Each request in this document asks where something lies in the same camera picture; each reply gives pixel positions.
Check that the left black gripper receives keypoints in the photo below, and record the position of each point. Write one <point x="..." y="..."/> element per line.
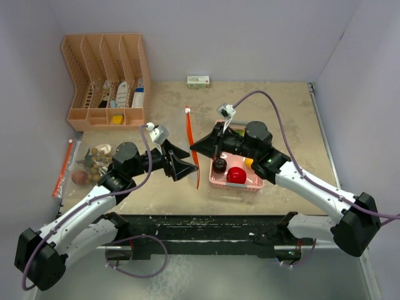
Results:
<point x="178" y="167"/>

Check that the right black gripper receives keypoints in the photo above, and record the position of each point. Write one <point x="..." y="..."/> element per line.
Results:
<point x="212" y="145"/>

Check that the white mushroom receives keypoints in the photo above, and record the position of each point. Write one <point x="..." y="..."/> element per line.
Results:
<point x="104" y="149"/>

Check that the brown longan bunch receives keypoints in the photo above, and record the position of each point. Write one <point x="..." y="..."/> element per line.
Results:
<point x="95" y="164"/>

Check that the clear zip top bag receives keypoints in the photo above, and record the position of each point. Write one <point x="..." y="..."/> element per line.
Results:
<point x="64" y="186"/>

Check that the brown passion fruit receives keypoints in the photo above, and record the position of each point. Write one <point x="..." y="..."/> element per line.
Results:
<point x="79" y="177"/>

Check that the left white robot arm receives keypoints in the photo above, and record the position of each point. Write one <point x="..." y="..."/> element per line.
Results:
<point x="44" y="255"/>

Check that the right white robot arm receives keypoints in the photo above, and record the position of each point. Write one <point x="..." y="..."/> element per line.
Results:
<point x="351" y="221"/>

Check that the dark purple mangosteen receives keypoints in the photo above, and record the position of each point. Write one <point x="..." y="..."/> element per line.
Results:
<point x="219" y="165"/>

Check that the red apple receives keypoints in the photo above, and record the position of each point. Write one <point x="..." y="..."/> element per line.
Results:
<point x="236" y="175"/>

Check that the yellow orange peach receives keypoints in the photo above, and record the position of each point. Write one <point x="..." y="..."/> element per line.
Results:
<point x="248" y="162"/>

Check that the pink plastic basket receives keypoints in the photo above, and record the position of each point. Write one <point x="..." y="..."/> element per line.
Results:
<point x="253" y="182"/>

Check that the small green white box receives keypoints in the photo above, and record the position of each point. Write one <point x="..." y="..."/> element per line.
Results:
<point x="196" y="82"/>

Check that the white blue box in organizer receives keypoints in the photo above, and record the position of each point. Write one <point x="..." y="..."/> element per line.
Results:
<point x="138" y="97"/>

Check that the yellow block in organizer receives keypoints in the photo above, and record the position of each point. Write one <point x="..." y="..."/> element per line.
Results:
<point x="117" y="120"/>

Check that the white tube in organizer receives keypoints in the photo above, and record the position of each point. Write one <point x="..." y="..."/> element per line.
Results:
<point x="122" y="95"/>

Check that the orange file organizer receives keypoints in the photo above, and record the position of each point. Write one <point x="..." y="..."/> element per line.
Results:
<point x="93" y="58"/>

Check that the black white item in organizer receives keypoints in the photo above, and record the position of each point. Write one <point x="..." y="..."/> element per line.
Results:
<point x="105" y="95"/>

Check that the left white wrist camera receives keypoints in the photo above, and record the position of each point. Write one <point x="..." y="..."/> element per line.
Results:
<point x="158" y="134"/>

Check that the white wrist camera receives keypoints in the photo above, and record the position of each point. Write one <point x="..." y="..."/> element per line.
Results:
<point x="158" y="134"/>
<point x="227" y="112"/>

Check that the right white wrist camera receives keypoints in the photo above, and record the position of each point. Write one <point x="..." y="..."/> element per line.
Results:
<point x="227" y="112"/>

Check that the black metal base frame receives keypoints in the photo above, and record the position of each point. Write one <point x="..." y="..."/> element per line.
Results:
<point x="142" y="236"/>

